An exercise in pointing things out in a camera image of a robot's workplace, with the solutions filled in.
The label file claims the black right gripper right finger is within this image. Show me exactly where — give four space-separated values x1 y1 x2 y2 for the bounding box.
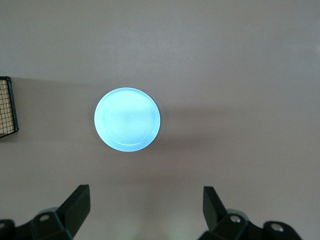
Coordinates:
198 185 303 240

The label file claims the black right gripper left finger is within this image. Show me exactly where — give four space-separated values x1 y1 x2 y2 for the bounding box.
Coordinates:
0 184 91 240

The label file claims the black wire mesh basket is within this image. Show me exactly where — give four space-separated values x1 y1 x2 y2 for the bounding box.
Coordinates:
0 76 20 141

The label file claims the light blue round plate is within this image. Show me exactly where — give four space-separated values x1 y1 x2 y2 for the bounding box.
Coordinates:
93 87 162 153

